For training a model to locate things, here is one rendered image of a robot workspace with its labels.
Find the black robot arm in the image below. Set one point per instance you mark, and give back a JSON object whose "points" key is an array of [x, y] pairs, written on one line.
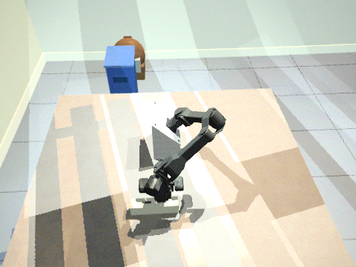
{"points": [[175, 163]]}

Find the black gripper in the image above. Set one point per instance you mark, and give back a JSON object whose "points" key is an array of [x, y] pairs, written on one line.
{"points": [[177, 185]]}

